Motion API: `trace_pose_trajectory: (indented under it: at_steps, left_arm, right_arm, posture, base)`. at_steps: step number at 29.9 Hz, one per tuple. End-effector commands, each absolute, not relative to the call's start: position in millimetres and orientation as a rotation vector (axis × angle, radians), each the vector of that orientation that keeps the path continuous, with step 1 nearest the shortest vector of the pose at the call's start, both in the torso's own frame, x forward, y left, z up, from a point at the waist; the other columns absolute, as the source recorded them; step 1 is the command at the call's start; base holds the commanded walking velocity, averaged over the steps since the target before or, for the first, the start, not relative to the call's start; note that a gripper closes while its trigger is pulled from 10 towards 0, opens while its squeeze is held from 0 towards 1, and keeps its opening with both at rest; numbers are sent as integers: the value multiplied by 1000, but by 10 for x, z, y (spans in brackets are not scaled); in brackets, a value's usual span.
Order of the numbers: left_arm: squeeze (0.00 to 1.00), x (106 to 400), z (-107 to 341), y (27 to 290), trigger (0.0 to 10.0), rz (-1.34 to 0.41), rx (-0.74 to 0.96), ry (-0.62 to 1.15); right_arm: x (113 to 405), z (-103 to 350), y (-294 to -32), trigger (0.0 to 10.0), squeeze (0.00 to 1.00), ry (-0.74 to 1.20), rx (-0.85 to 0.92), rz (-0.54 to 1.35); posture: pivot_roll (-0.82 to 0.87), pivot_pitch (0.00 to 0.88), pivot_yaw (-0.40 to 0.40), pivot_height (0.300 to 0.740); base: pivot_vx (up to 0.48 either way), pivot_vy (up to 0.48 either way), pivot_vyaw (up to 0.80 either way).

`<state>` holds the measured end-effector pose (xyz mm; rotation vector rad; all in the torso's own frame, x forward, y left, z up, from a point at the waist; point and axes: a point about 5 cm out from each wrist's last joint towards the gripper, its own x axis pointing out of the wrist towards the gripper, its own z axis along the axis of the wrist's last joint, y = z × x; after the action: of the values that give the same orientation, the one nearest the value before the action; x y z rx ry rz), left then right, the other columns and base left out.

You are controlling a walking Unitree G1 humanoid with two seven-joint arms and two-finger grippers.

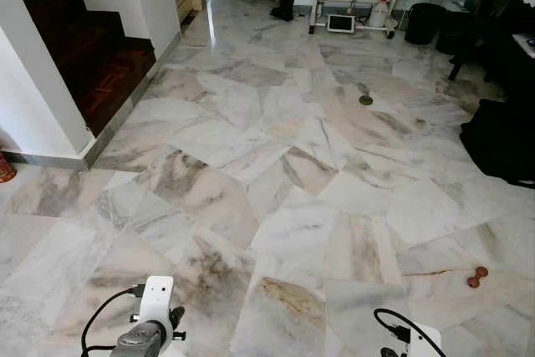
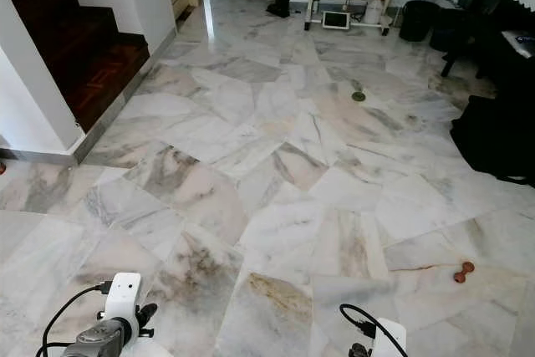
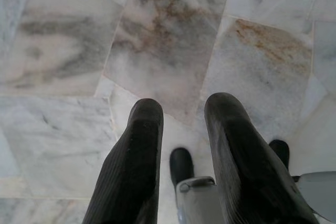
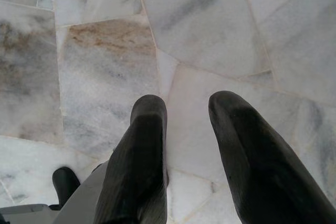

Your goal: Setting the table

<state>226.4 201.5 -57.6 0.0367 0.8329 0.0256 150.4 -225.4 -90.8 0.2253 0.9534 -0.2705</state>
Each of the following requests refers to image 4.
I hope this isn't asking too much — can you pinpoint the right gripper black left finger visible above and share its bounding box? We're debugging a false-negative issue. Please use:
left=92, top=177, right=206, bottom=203
left=93, top=94, right=169, bottom=224

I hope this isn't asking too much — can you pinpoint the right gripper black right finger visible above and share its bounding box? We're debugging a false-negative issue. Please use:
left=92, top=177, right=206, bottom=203
left=208, top=90, right=336, bottom=224

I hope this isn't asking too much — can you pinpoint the black robot foot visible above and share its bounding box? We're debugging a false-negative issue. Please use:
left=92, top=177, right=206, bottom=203
left=52, top=166, right=81, bottom=210

